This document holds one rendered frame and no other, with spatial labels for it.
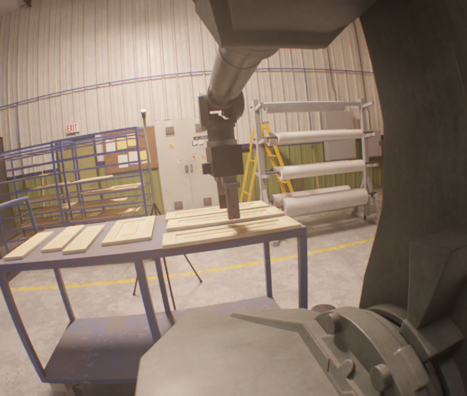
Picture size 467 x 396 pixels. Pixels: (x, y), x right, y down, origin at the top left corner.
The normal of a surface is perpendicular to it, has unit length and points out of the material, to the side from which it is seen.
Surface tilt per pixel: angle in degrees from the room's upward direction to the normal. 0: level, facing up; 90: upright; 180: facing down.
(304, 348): 0
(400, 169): 80
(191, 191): 90
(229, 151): 90
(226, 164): 90
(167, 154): 90
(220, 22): 139
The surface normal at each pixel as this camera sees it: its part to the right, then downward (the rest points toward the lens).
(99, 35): 0.18, 0.16
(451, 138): -0.99, -0.05
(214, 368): -0.10, -0.98
